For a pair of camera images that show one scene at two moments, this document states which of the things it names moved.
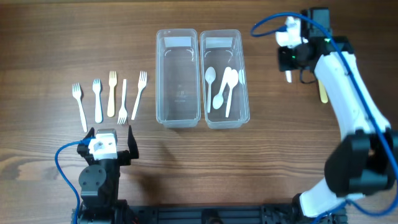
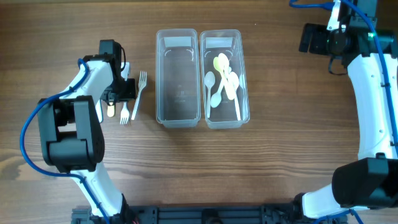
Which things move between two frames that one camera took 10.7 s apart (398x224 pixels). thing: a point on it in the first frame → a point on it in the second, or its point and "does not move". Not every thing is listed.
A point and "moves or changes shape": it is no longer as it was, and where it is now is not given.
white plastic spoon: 288,76 → 224,64
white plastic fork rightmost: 142,84 does not move
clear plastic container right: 224,79 does not move
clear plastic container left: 178,104 does not move
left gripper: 132,145 → 130,92
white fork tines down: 122,114 does not move
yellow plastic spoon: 323,93 → 216,63
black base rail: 221,214 does not move
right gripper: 283,63 → 318,31
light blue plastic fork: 97,89 does not move
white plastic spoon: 232,83 moves or changes shape
